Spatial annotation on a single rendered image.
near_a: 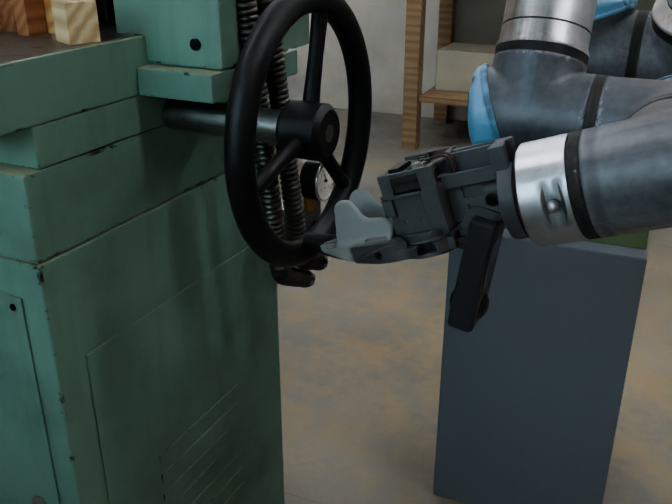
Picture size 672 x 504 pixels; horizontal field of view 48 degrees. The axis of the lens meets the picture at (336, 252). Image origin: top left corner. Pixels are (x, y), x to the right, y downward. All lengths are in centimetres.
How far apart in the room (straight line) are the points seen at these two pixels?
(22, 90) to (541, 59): 47
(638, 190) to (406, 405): 122
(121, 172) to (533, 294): 70
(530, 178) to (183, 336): 52
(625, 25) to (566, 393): 59
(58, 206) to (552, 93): 48
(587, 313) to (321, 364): 83
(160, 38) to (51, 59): 13
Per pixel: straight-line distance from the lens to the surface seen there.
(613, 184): 61
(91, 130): 80
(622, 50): 121
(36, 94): 75
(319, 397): 178
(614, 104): 73
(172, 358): 97
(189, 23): 81
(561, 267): 123
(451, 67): 369
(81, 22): 81
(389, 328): 205
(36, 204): 76
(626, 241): 124
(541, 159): 63
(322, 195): 111
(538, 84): 74
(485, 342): 131
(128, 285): 88
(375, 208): 74
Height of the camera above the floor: 102
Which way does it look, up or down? 24 degrees down
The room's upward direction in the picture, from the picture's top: straight up
